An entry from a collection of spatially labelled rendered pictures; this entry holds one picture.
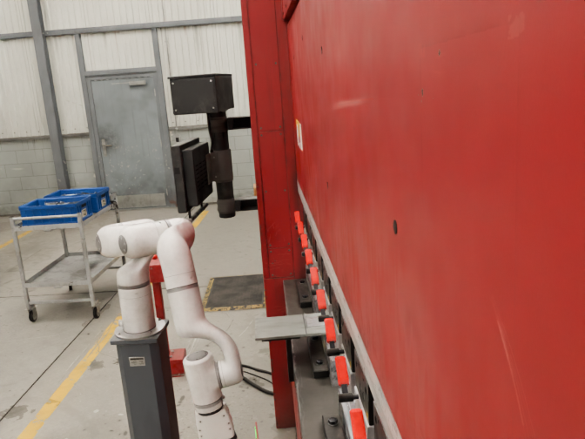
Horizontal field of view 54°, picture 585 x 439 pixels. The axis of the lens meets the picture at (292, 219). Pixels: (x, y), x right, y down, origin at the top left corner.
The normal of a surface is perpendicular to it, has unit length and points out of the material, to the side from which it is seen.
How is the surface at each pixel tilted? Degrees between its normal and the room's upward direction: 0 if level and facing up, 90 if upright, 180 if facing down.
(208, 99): 90
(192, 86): 90
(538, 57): 90
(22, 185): 90
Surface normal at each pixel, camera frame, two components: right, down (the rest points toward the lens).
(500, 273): -1.00, 0.08
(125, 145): -0.04, 0.24
